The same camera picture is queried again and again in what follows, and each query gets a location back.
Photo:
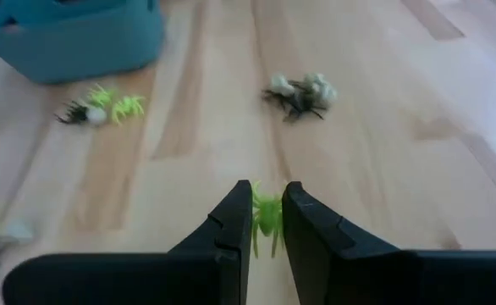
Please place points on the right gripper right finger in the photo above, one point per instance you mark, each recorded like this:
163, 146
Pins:
358, 275

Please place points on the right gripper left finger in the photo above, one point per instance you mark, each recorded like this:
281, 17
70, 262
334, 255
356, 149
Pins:
189, 275

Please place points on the black plastic spider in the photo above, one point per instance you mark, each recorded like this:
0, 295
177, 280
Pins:
309, 106
284, 103
74, 113

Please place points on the white plastic skull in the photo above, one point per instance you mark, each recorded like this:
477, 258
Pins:
97, 116
282, 84
322, 90
17, 233

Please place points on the teal plastic bin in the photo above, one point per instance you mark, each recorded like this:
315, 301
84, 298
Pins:
83, 42

